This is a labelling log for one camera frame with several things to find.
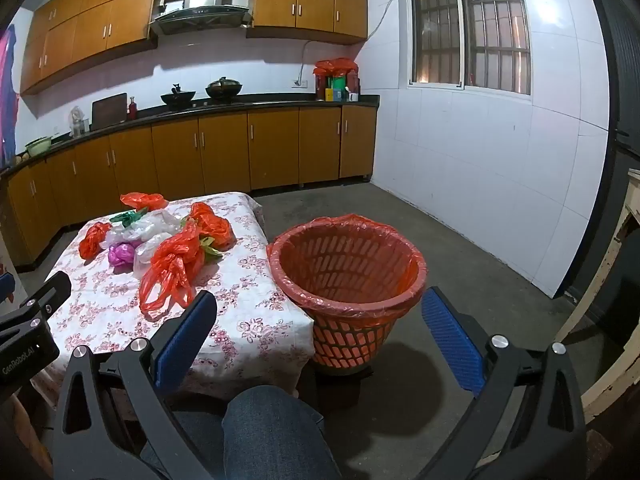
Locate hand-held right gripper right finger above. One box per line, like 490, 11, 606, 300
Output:
421, 286, 587, 480

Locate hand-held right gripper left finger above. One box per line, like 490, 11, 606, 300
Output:
50, 290, 218, 480

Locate large orange plastic bag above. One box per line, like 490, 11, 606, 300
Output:
139, 222, 206, 318

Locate purple plastic bag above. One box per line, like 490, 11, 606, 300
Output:
108, 242, 137, 271

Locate white plastic bag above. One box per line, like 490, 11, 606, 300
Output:
132, 232, 173, 276

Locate green plastic bag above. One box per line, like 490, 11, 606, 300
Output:
110, 210, 151, 228

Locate orange plastic waste basket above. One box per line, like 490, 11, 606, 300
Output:
267, 214, 428, 373

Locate clear bubble wrap sheet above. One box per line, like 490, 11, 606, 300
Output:
100, 210, 183, 251

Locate orange basket liner bag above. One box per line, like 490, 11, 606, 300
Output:
266, 214, 429, 322

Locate floral tablecloth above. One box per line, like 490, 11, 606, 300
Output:
44, 191, 315, 401

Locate operator's knee in jeans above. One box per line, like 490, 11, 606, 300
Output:
140, 385, 346, 480

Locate clear jar with bag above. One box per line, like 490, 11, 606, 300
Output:
68, 106, 91, 138

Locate pink hanging cloth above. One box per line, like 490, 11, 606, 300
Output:
0, 25, 21, 168

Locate dark wooden cutting board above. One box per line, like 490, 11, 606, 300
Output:
90, 92, 128, 131

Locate wooden base cabinets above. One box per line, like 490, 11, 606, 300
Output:
0, 101, 378, 268

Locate black wok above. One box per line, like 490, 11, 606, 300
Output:
206, 76, 243, 99
160, 84, 197, 106

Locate black wok right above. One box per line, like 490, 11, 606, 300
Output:
206, 76, 243, 99

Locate black kitchen countertop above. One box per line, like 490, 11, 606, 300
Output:
0, 94, 380, 173

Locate steel range hood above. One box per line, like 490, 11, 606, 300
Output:
150, 0, 243, 36

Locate barred window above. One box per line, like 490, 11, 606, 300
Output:
406, 0, 532, 96

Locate dark grey door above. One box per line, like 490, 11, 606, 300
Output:
575, 0, 640, 311

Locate cream wooden frame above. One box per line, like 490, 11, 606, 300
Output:
555, 170, 640, 426

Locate wooden wall cabinets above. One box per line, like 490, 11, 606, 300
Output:
20, 0, 369, 95

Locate white power cable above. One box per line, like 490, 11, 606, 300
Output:
298, 0, 408, 83

